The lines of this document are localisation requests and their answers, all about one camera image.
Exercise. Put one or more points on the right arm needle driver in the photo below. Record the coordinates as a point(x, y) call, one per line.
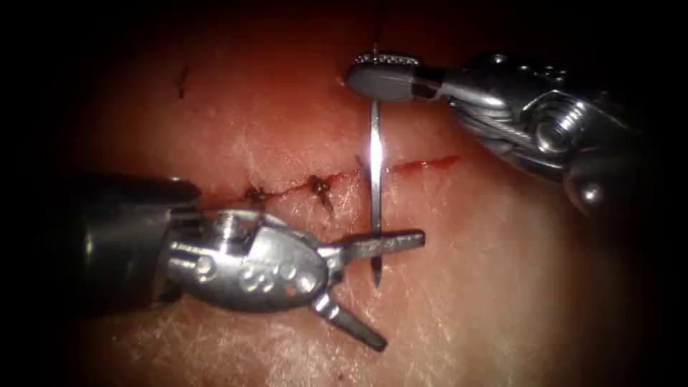
point(516, 107)

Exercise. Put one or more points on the left arm needle driver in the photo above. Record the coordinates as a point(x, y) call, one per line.
point(258, 263)

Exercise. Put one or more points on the left arm needle driver jaw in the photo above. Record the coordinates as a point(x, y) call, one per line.
point(352, 327)
point(376, 244)

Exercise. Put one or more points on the right arm needle driver jaw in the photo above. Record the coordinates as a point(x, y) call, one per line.
point(379, 83)
point(387, 59)

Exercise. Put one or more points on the curved steel needle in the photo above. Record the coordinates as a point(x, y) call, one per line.
point(375, 177)

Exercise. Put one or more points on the dark left arm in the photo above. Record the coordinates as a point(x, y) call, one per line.
point(118, 242)

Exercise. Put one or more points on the black stitching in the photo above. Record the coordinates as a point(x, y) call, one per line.
point(321, 186)

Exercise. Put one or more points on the tissue pad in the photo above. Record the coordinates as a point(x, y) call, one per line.
point(457, 269)

